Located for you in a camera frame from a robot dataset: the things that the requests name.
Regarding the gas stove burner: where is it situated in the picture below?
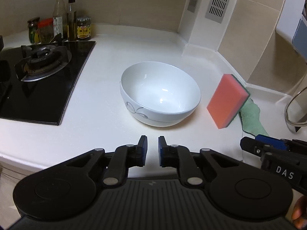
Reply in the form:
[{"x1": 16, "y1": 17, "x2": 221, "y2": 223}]
[{"x1": 14, "y1": 44, "x2": 72, "y2": 83}]

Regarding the red lid spice container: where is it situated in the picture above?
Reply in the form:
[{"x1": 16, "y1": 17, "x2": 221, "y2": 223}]
[{"x1": 38, "y1": 18, "x2": 54, "y2": 44}]

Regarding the yellow cap clear bottle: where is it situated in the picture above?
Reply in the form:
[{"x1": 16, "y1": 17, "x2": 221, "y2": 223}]
[{"x1": 53, "y1": 0, "x2": 68, "y2": 41}]

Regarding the yellow label sauce jar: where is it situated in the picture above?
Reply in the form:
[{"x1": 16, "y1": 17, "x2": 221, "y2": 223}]
[{"x1": 76, "y1": 16, "x2": 92, "y2": 41}]

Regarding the dark cap oil bottle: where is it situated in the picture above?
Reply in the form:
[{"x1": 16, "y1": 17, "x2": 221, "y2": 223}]
[{"x1": 66, "y1": 0, "x2": 78, "y2": 41}]

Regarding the green cleaning cloth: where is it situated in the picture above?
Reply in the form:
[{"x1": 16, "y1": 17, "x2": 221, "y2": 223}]
[{"x1": 239, "y1": 98, "x2": 269, "y2": 137}]

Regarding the large grey vent grille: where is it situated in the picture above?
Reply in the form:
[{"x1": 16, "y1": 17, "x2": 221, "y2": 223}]
[{"x1": 205, "y1": 0, "x2": 237, "y2": 25}]

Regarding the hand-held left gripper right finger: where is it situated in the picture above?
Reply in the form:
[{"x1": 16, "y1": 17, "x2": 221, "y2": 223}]
[{"x1": 158, "y1": 136, "x2": 240, "y2": 189}]

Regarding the black glass cooktop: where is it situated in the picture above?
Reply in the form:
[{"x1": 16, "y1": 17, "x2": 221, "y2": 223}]
[{"x1": 0, "y1": 40, "x2": 96, "y2": 126}]

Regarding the pink and green sponge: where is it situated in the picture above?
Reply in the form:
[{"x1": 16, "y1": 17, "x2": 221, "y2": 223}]
[{"x1": 207, "y1": 73, "x2": 250, "y2": 130}]

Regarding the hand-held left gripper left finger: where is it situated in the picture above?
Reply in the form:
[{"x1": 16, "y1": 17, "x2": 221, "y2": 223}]
[{"x1": 65, "y1": 135, "x2": 148, "y2": 189}]

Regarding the dark lid pickle jar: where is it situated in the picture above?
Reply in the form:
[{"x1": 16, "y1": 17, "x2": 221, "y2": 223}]
[{"x1": 27, "y1": 17, "x2": 41, "y2": 44}]

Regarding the person's right hand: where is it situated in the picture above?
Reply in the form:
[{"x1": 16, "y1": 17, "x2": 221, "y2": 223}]
[{"x1": 291, "y1": 196, "x2": 307, "y2": 229}]

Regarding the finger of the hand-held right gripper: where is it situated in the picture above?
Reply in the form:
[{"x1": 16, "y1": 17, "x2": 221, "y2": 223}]
[
  {"x1": 255, "y1": 135, "x2": 288, "y2": 149},
  {"x1": 240, "y1": 137, "x2": 265, "y2": 158}
]

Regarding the white patterned ceramic bowl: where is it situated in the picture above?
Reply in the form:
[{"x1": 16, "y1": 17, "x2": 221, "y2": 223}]
[{"x1": 120, "y1": 61, "x2": 201, "y2": 127}]

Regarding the white and blue wall box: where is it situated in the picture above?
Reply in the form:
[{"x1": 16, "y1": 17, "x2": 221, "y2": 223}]
[{"x1": 276, "y1": 5, "x2": 307, "y2": 61}]

